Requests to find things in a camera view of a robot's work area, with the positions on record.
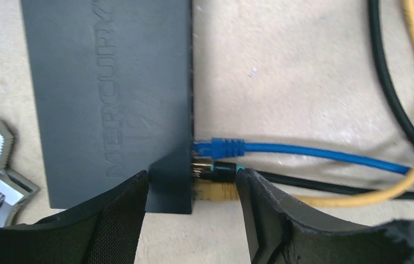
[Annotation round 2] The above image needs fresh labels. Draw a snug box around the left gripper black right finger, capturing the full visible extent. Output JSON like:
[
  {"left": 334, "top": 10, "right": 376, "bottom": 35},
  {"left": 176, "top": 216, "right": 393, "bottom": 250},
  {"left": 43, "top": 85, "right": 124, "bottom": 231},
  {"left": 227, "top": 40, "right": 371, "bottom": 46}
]
[{"left": 235, "top": 169, "right": 414, "bottom": 263}]

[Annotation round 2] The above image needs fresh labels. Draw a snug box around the black network switch box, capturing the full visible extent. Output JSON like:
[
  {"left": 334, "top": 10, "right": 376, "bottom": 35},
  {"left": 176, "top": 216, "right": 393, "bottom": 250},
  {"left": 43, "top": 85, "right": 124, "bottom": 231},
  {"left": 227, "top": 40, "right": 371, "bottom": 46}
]
[{"left": 21, "top": 0, "right": 193, "bottom": 214}]

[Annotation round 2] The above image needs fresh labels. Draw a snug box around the yellow ethernet cable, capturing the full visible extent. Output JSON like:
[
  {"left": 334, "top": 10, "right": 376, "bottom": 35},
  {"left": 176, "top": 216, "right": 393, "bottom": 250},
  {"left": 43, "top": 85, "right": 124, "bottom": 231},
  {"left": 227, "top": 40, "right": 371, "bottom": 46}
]
[{"left": 194, "top": 0, "right": 414, "bottom": 209}]

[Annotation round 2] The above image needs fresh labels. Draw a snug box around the long black ethernet cable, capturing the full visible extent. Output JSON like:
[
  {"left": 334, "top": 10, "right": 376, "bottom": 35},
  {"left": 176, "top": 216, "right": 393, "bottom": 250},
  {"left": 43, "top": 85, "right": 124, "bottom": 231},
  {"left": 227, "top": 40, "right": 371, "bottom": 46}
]
[{"left": 190, "top": 0, "right": 414, "bottom": 201}]

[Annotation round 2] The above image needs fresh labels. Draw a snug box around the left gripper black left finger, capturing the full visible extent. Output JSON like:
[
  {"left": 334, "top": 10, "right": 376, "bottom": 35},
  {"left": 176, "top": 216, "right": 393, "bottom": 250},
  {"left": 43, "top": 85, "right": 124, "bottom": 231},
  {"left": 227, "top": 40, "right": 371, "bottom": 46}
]
[{"left": 0, "top": 170, "right": 149, "bottom": 263}]

